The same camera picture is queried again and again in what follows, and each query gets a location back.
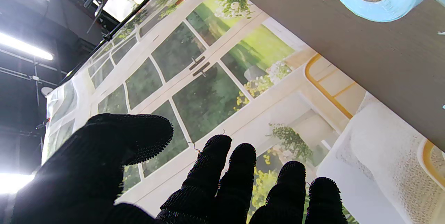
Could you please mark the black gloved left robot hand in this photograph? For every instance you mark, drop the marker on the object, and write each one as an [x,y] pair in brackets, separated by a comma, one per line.
[76,182]

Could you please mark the white ceiling light strip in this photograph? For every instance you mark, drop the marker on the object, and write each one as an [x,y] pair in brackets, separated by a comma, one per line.
[26,47]
[14,184]

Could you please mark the small white round fixture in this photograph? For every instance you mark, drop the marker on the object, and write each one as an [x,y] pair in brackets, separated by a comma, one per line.
[47,91]

